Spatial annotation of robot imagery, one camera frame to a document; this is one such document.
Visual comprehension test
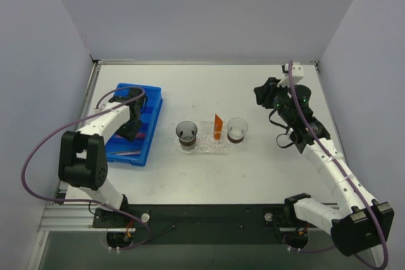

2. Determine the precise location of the dark tinted cup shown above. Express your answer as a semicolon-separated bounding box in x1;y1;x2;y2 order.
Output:
175;121;198;150

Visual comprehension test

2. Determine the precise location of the blue plastic bin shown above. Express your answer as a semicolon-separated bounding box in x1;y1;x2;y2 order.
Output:
106;85;163;166

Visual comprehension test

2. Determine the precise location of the pink toothpaste tube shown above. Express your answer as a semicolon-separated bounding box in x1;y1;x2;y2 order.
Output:
115;133;146;140

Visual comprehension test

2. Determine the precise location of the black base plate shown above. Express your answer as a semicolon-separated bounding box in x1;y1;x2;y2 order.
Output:
92;204;310;248

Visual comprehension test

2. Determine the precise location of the clear textured oval tray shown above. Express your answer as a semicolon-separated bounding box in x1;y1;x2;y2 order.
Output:
175;121;235;154

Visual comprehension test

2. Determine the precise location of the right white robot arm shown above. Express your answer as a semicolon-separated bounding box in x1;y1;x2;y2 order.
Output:
254;77;394;256

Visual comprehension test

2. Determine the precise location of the clear cup brown base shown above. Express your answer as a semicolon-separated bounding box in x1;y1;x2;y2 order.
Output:
227;118;249;144

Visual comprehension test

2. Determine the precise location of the aluminium frame rail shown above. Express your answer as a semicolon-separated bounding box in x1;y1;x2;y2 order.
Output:
37;204;107;232

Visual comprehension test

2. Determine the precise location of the orange toothpaste tube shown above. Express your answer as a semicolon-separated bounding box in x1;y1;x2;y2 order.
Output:
213;114;223;140

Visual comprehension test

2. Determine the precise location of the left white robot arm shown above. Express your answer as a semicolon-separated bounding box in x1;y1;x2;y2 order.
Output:
58;86;147;227

